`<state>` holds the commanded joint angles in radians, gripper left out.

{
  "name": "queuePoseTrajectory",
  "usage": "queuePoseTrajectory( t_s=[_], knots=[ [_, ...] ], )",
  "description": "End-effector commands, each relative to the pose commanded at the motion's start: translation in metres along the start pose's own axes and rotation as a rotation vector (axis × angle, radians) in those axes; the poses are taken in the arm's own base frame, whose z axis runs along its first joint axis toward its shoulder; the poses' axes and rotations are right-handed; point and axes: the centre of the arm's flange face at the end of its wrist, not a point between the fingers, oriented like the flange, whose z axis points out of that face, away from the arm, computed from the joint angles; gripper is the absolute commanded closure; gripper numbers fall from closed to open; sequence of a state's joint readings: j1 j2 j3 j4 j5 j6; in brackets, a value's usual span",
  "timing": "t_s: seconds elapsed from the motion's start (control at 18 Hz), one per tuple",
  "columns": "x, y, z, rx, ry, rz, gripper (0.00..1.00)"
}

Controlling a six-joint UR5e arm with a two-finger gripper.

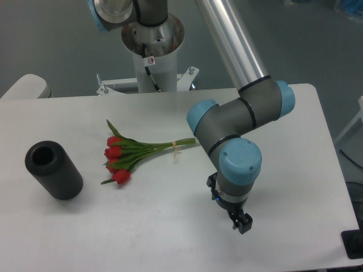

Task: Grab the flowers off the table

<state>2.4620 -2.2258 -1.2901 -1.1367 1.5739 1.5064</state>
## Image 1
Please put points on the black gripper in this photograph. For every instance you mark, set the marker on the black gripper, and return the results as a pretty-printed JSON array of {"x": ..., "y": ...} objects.
[{"x": 241, "y": 221}]

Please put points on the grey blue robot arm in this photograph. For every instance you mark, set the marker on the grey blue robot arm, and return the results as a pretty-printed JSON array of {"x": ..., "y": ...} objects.
[{"x": 219, "y": 128}]

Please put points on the black device at table corner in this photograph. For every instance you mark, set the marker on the black device at table corner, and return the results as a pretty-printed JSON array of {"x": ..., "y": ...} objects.
[{"x": 352, "y": 240}]

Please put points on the red tulip bouquet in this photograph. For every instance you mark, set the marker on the red tulip bouquet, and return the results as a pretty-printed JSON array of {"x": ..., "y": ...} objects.
[{"x": 124, "y": 154}]

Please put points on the black cylindrical vase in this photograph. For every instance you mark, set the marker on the black cylindrical vase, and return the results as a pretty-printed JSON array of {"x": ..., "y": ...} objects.
[{"x": 50, "y": 165}]

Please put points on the blue plastic bag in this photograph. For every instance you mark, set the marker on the blue plastic bag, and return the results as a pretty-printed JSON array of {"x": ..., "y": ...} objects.
[{"x": 352, "y": 9}]

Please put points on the white rounded chair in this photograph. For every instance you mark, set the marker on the white rounded chair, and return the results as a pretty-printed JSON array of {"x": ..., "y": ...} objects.
[{"x": 29, "y": 86}]

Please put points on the white pedestal base frame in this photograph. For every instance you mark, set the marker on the white pedestal base frame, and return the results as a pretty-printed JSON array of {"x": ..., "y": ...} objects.
[{"x": 184, "y": 82}]

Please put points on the white frame at right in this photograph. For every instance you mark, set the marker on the white frame at right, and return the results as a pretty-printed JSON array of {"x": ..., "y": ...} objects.
[{"x": 352, "y": 127}]

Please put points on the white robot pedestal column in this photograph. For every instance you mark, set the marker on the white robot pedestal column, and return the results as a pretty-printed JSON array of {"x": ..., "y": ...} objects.
[{"x": 154, "y": 50}]

